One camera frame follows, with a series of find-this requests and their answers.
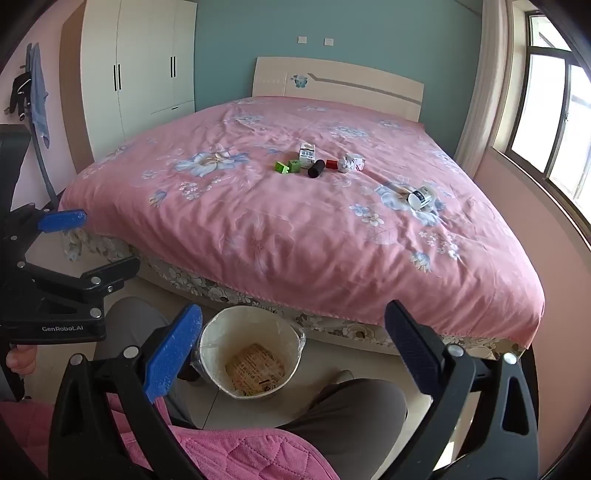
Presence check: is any pink floral blanket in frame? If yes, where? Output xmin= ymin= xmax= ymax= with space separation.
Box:
xmin=58 ymin=96 xmax=546 ymax=347

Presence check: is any brown wooden panel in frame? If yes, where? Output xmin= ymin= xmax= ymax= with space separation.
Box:
xmin=60 ymin=4 xmax=95 ymax=175

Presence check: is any floral bed sheet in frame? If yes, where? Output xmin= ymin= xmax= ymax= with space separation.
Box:
xmin=62 ymin=228 xmax=525 ymax=360

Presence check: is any white wardrobe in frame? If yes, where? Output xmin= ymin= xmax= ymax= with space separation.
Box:
xmin=81 ymin=0 xmax=198 ymax=162

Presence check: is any hanging black cloth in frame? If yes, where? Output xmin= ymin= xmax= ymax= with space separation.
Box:
xmin=4 ymin=71 xmax=33 ymax=121

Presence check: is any white lined trash bin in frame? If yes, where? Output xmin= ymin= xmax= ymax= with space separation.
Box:
xmin=191 ymin=306 xmax=306 ymax=400

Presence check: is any curved metal pole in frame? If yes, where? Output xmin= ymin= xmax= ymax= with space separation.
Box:
xmin=30 ymin=122 xmax=60 ymax=208

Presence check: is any beige curtain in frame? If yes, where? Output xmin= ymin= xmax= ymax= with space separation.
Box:
xmin=455 ymin=0 xmax=513 ymax=174

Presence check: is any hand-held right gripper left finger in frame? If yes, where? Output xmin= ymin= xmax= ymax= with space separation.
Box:
xmin=48 ymin=304 xmax=204 ymax=480

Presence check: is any person's left hand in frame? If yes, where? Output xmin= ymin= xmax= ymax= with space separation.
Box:
xmin=6 ymin=345 xmax=38 ymax=380

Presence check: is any cream wooden headboard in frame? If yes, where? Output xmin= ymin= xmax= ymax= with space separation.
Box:
xmin=252 ymin=56 xmax=424 ymax=123

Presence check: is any pink slipper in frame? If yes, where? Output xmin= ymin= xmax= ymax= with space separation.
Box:
xmin=0 ymin=396 xmax=343 ymax=480

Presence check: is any printed paper sheet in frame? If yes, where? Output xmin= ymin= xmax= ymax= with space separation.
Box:
xmin=225 ymin=343 xmax=287 ymax=397

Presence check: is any person's right leg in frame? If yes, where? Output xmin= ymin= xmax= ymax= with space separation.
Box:
xmin=277 ymin=378 xmax=408 ymax=464

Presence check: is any person's left leg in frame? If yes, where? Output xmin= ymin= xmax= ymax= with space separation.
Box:
xmin=95 ymin=296 xmax=200 ymax=428

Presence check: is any window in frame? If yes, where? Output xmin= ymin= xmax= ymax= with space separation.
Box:
xmin=505 ymin=9 xmax=591 ymax=217

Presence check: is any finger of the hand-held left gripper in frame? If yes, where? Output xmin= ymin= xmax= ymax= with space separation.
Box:
xmin=18 ymin=257 xmax=141 ymax=319
xmin=0 ymin=205 xmax=88 ymax=259

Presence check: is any person's leg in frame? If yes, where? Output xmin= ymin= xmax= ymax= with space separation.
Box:
xmin=95 ymin=296 xmax=200 ymax=428
xmin=277 ymin=378 xmax=408 ymax=464

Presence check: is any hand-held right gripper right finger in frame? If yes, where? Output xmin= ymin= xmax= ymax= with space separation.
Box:
xmin=384 ymin=300 xmax=539 ymax=480

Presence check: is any hanging blue cloth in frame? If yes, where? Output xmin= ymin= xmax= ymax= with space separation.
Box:
xmin=25 ymin=42 xmax=49 ymax=148

